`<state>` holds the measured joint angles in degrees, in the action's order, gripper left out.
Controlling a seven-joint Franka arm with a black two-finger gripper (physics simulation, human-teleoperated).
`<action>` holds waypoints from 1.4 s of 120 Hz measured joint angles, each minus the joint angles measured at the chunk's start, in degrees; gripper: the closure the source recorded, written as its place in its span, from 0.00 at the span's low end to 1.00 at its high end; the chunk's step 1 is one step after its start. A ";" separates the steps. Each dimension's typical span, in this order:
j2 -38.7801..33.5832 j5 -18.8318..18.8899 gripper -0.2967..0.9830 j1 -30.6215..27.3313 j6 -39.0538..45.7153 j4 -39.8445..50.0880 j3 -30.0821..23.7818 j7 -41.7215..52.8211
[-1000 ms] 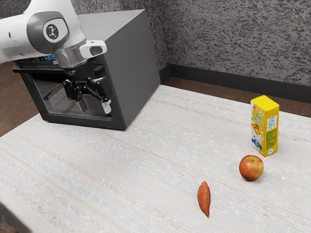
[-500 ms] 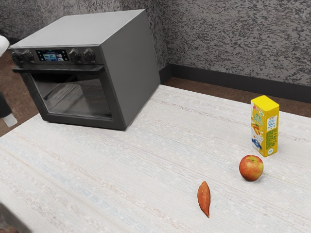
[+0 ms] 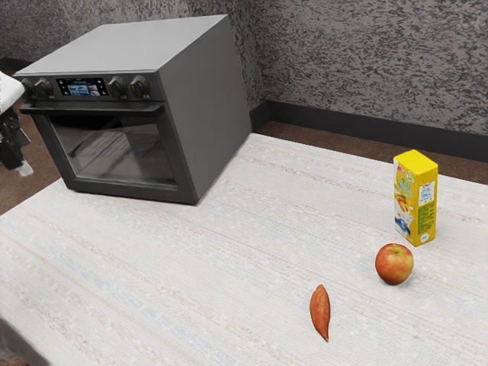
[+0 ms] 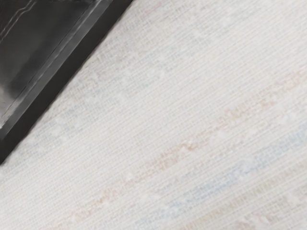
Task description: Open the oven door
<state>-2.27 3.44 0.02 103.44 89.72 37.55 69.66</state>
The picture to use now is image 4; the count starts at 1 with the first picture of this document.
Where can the black oven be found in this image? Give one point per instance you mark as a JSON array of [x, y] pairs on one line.
[[36, 48]]

